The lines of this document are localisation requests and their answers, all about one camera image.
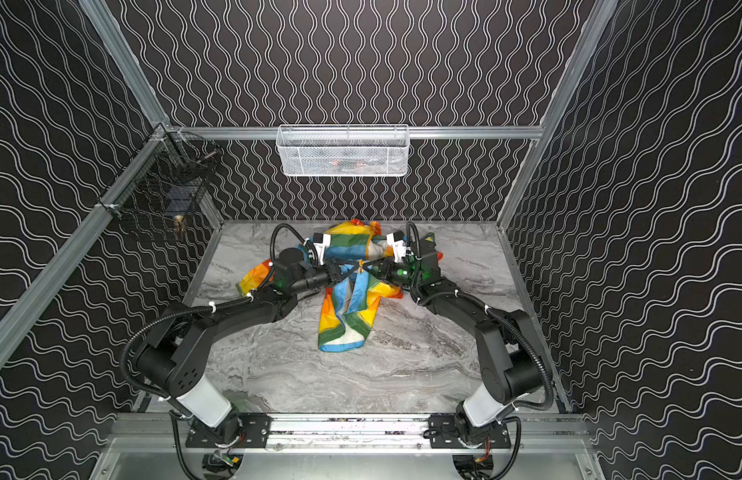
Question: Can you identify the black mounting plate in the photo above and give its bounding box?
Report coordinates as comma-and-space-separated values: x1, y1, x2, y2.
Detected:
185, 411, 272, 449
423, 413, 511, 449

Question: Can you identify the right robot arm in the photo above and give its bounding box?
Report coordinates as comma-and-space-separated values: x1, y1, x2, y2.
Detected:
364, 257, 555, 445

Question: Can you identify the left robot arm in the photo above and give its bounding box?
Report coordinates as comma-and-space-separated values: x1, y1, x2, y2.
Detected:
119, 248, 357, 446

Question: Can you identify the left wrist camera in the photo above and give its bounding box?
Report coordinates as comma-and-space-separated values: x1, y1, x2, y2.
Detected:
304, 232, 332, 265

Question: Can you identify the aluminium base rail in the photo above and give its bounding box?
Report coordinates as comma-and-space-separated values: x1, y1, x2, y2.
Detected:
108, 413, 590, 454

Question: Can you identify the small brass object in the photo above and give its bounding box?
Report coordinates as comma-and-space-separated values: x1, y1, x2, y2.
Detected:
173, 215, 187, 236

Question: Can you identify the rainbow striped jacket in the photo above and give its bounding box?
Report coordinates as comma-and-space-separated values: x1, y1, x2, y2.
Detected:
236, 219, 444, 354

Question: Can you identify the white wire mesh basket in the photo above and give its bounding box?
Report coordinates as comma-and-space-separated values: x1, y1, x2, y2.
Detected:
276, 124, 411, 177

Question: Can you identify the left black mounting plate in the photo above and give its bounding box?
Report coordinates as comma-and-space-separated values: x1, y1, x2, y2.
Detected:
185, 411, 272, 449

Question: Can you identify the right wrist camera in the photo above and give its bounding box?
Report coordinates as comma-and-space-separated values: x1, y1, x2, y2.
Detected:
386, 230, 413, 263

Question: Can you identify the black wire basket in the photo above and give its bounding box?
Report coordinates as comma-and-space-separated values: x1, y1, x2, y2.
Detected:
103, 130, 223, 244

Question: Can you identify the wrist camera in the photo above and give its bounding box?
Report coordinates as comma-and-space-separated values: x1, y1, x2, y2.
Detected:
304, 232, 332, 265
386, 230, 413, 263

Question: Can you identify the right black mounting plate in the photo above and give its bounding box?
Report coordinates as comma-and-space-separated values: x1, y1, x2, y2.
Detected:
423, 413, 511, 449

